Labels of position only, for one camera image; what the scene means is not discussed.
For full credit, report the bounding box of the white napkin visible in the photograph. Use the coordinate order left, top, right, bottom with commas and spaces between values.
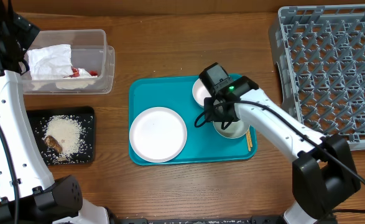
27, 44, 95, 90

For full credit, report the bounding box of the red snack wrapper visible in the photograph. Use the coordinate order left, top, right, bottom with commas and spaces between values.
69, 67, 98, 78

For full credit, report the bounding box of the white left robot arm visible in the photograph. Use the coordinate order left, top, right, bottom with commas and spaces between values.
0, 1, 117, 223

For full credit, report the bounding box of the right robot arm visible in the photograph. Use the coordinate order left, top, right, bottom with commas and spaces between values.
199, 63, 361, 223

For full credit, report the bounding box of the grey dishwasher rack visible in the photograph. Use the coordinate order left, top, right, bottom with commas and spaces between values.
269, 4, 365, 151

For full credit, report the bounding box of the pink white bowl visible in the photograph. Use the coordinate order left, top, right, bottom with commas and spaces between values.
192, 78, 211, 108

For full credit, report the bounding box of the grey green saucer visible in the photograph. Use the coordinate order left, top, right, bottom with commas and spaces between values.
213, 121, 250, 139

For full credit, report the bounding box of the teal serving tray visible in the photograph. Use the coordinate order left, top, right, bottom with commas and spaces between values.
128, 76, 257, 165

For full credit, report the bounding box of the white round plate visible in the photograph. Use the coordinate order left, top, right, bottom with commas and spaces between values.
129, 107, 188, 163

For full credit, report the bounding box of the clear plastic bin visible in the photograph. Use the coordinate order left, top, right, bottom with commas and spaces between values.
21, 29, 115, 95

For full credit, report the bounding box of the pile of white rice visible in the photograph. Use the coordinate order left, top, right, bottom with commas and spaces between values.
34, 114, 95, 165

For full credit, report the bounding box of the brown food scrap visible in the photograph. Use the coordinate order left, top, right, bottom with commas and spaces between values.
44, 136, 63, 154

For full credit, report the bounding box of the black plastic tray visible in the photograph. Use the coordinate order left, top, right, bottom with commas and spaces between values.
25, 106, 96, 166

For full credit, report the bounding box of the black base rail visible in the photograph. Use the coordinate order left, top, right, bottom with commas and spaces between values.
110, 215, 285, 224

